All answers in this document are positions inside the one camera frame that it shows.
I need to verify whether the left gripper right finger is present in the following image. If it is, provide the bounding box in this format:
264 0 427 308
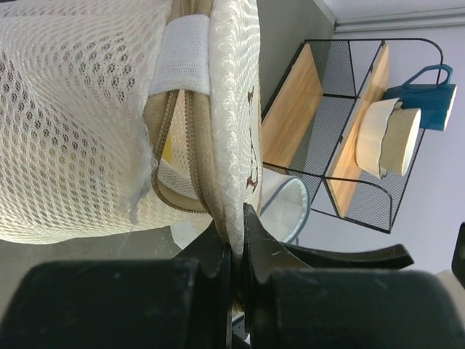
243 204 464 348

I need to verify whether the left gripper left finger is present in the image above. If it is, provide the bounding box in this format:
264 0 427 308
1 225 232 348

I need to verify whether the beige cylindrical mesh laundry bag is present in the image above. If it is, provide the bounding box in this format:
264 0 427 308
1 1 262 255

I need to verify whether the yellow bra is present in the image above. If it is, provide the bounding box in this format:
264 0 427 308
162 136 173 164

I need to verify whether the white blue-trimmed mesh laundry bag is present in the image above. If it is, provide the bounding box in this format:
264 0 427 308
259 169 310 244

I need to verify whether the white scalloped plate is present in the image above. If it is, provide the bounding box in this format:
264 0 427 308
355 98 399 178

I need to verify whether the white ceramic bowl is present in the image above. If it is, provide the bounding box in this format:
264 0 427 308
379 102 421 177

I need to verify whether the blue mug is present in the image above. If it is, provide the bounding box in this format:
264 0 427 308
382 64 457 131

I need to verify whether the black wire wooden shelf rack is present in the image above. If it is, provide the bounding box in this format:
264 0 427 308
262 37 444 234

